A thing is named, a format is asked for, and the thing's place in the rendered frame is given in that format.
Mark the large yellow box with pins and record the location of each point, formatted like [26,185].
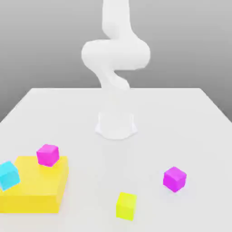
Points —
[34,188]

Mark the small pink cube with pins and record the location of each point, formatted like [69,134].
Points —
[48,155]

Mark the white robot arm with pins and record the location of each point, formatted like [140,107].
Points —
[116,54]

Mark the small yellow cube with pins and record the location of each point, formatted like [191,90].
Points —
[126,206]

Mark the small cyan cube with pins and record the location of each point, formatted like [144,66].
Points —
[8,175]

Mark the small purple cube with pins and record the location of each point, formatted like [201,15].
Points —
[174,179]

